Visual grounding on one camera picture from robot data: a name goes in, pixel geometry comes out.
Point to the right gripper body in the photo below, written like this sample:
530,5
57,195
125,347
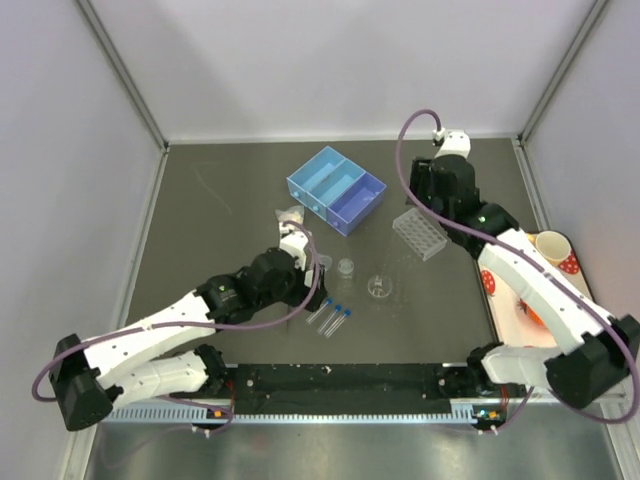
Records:
420,185

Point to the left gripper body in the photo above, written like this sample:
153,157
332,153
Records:
311,305

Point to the blue capped test tube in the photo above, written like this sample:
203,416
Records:
327,321
336,325
313,316

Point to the clear test tube rack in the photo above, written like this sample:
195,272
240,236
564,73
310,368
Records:
419,234

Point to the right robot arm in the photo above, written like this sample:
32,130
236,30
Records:
593,351

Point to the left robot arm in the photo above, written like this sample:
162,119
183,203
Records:
100,375

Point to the clear plastic funnel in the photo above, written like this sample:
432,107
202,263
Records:
326,261

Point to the glass stoppered bottle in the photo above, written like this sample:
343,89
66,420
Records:
345,268

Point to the clear glass beaker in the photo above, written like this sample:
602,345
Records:
380,286

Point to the purple drawer box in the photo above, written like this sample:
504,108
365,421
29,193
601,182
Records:
355,204

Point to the clear bag of corks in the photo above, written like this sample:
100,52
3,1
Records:
292,214

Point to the middle blue drawer box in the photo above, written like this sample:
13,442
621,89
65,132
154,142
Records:
332,186

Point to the light blue drawer box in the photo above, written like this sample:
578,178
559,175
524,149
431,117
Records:
312,172

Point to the yellow cup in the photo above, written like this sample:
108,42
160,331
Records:
553,246

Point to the orange bowl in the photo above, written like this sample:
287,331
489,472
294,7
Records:
531,314

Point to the strawberry pattern tray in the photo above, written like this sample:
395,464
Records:
527,276

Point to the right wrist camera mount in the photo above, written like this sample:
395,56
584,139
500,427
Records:
451,142

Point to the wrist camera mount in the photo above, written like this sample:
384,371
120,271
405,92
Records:
451,142
297,245

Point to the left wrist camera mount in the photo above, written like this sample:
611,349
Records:
297,245

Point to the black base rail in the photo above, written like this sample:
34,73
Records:
348,389

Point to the grey slotted cable duct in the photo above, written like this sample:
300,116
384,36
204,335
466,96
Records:
161,412

